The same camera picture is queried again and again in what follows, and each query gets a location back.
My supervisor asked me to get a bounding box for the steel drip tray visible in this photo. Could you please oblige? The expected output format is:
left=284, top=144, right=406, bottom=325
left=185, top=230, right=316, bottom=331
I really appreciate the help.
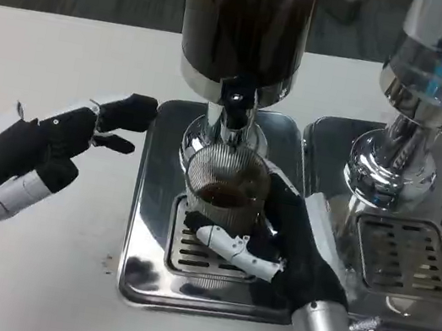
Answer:
left=271, top=111, right=442, bottom=331
left=111, top=90, right=332, bottom=331

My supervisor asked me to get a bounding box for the steel slotted drain grid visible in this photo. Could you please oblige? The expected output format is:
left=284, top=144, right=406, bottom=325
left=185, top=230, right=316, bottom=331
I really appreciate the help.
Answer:
left=162, top=191, right=272, bottom=287
left=344, top=209, right=442, bottom=304

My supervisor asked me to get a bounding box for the clear chrome drink dispenser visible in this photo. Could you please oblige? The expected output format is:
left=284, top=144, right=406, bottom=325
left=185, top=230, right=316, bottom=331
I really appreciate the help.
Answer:
left=337, top=0, right=442, bottom=219

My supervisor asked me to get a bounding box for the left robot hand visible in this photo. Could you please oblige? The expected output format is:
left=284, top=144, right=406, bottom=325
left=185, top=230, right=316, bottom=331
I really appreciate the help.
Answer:
left=0, top=69, right=161, bottom=279

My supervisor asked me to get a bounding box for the clear ribbed glass cup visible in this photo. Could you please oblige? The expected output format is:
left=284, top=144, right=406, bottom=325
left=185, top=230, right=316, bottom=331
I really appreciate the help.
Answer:
left=175, top=136, right=279, bottom=242

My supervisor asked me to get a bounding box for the dark drink dispenser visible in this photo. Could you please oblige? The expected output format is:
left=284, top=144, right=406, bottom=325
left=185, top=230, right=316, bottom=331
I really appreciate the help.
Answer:
left=154, top=0, right=320, bottom=191

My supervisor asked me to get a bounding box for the dark box with red patch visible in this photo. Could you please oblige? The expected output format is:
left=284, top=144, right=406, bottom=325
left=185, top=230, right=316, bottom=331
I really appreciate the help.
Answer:
left=319, top=0, right=365, bottom=28

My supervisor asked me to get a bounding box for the black dispenser tap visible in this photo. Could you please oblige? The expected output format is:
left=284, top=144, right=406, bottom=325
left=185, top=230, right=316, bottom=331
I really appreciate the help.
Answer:
left=213, top=69, right=261, bottom=133

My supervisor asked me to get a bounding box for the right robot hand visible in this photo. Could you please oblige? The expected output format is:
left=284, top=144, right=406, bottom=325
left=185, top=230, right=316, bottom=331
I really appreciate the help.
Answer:
left=171, top=146, right=374, bottom=326

